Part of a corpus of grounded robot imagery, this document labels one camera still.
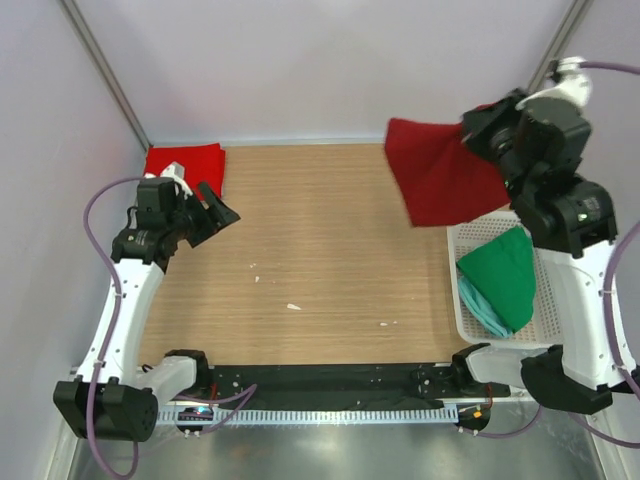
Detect white slotted cable duct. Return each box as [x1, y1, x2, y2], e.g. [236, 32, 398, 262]
[156, 405, 458, 427]

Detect light teal t shirt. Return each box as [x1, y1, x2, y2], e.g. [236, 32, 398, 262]
[457, 276, 513, 338]

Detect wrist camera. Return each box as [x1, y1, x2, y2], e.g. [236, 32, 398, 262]
[516, 56, 592, 111]
[144, 162, 194, 198]

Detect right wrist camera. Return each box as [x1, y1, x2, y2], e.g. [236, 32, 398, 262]
[516, 56, 592, 111]

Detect green t shirt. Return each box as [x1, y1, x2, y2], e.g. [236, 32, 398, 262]
[456, 227, 537, 335]

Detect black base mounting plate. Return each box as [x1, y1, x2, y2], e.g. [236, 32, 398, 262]
[183, 363, 510, 411]

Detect white plastic basket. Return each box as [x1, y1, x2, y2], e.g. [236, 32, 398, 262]
[447, 211, 562, 348]

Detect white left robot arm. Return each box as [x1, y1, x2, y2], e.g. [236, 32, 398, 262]
[53, 174, 240, 442]

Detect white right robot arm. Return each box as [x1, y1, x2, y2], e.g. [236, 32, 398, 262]
[452, 97, 639, 414]

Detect folded bright red t shirt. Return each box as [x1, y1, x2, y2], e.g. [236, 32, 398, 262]
[144, 143, 226, 200]

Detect dark red t shirt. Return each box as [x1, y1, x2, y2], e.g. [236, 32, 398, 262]
[384, 117, 509, 227]

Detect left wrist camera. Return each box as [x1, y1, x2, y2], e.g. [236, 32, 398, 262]
[144, 162, 194, 198]

